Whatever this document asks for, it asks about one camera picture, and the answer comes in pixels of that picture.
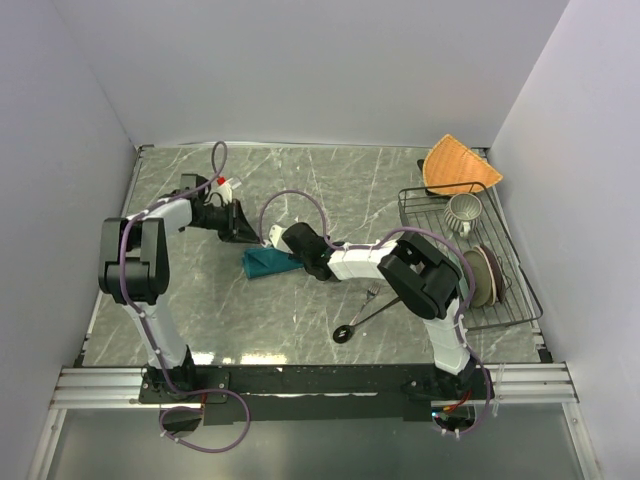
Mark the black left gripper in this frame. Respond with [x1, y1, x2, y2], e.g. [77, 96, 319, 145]
[192, 199, 261, 245]

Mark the teal satin napkin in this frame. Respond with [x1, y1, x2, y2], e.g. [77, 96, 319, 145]
[242, 247, 303, 279]

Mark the silver fork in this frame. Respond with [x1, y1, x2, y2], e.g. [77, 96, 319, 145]
[349, 282, 382, 326]

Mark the black spoon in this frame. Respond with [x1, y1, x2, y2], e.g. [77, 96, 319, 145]
[332, 297, 400, 344]

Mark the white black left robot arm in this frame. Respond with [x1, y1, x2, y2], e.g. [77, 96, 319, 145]
[98, 174, 259, 402]

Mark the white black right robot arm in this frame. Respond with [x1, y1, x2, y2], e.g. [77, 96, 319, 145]
[272, 222, 479, 399]

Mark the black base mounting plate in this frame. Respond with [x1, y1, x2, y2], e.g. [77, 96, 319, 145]
[139, 364, 494, 425]

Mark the orange woven fan basket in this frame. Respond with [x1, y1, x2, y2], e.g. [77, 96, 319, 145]
[422, 134, 503, 196]

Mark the olive green plate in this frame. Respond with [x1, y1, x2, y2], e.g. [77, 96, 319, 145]
[463, 249, 494, 308]

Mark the dark brown plate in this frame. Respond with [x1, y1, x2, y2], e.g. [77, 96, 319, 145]
[477, 244, 506, 305]

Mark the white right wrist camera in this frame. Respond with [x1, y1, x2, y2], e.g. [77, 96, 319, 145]
[268, 224, 290, 253]

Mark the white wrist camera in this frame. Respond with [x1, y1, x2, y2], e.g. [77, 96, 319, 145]
[212, 177, 242, 205]
[268, 224, 290, 253]

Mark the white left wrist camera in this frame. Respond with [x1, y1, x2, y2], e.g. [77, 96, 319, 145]
[212, 177, 242, 205]

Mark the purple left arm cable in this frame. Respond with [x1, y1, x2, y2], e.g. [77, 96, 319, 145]
[119, 140, 251, 455]

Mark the black wire dish rack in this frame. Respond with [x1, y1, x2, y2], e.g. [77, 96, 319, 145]
[398, 187, 543, 331]

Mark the aluminium rail frame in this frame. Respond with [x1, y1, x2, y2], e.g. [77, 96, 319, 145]
[27, 363, 601, 479]

